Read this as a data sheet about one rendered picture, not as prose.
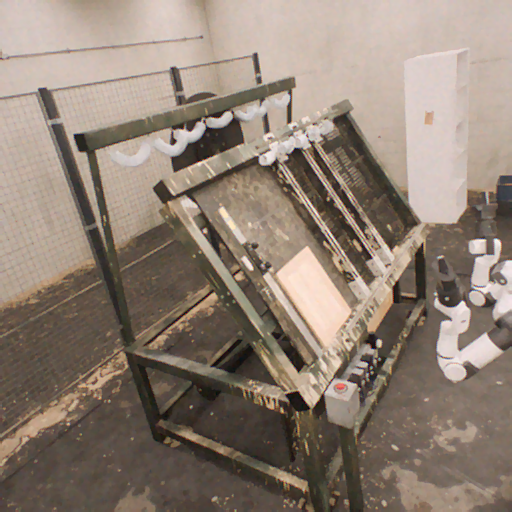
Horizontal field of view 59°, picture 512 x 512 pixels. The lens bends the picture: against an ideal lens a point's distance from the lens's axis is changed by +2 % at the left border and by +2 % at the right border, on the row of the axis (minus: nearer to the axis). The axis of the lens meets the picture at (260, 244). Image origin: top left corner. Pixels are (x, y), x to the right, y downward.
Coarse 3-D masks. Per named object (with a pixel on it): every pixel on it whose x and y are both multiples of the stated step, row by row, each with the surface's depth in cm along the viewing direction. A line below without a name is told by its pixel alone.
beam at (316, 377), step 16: (416, 240) 359; (400, 272) 323; (384, 288) 301; (368, 320) 275; (336, 336) 250; (352, 336) 259; (304, 368) 236; (320, 368) 231; (336, 368) 239; (304, 384) 220; (320, 384) 227; (288, 400) 223; (304, 400) 217
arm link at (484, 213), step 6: (492, 204) 211; (474, 210) 210; (480, 210) 208; (486, 210) 209; (492, 210) 210; (474, 216) 213; (480, 216) 210; (486, 216) 209; (492, 216) 211; (474, 222) 214; (480, 222) 210; (486, 222) 209; (492, 222) 209; (474, 228) 214; (480, 228) 210; (486, 228) 209; (492, 228) 209
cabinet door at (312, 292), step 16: (304, 256) 264; (288, 272) 250; (304, 272) 259; (320, 272) 268; (288, 288) 244; (304, 288) 253; (320, 288) 263; (304, 304) 248; (320, 304) 257; (336, 304) 266; (320, 320) 251; (336, 320) 260; (320, 336) 246
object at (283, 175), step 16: (272, 144) 273; (288, 176) 278; (288, 192) 280; (304, 208) 278; (320, 224) 279; (320, 240) 282; (336, 256) 280; (352, 272) 280; (352, 288) 283; (368, 288) 284
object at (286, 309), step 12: (216, 216) 233; (228, 228) 232; (240, 240) 232; (240, 252) 234; (252, 264) 233; (264, 276) 233; (276, 288) 235; (276, 300) 235; (288, 312) 234; (300, 324) 236; (300, 336) 236; (312, 348) 235
